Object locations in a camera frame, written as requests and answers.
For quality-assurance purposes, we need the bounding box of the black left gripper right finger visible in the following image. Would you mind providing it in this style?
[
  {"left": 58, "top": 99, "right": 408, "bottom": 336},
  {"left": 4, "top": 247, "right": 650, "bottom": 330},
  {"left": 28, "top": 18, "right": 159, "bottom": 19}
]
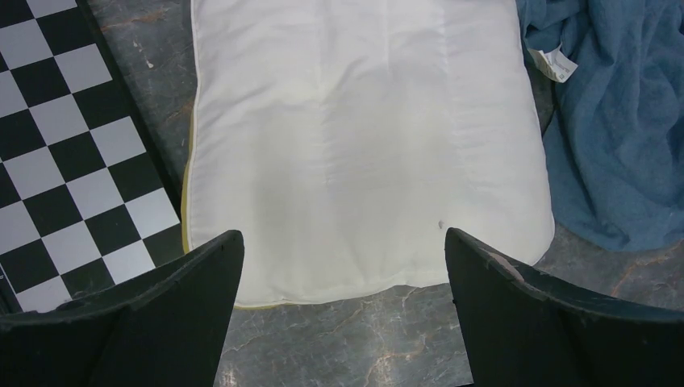
[{"left": 444, "top": 228, "right": 683, "bottom": 386}]

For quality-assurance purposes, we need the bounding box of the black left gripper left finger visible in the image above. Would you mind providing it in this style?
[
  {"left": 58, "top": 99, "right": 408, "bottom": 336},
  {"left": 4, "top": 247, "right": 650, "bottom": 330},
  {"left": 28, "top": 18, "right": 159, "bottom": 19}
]
[{"left": 1, "top": 231, "right": 244, "bottom": 386}]

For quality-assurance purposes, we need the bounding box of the blue fabric pillowcase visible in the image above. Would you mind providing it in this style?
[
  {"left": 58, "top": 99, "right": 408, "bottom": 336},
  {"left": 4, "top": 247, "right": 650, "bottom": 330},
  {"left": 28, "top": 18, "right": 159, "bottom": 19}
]
[{"left": 517, "top": 1, "right": 683, "bottom": 252}]

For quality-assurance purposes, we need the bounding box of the white pillow with yellow side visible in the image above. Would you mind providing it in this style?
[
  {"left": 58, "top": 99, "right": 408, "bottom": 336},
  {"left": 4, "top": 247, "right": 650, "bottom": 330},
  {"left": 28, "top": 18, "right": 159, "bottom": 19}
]
[{"left": 182, "top": 1, "right": 555, "bottom": 308}]

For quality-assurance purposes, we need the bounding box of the black white checkerboard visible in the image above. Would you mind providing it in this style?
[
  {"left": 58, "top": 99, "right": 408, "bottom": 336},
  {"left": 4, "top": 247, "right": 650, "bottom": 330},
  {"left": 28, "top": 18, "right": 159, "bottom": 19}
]
[{"left": 1, "top": 1, "right": 183, "bottom": 314}]

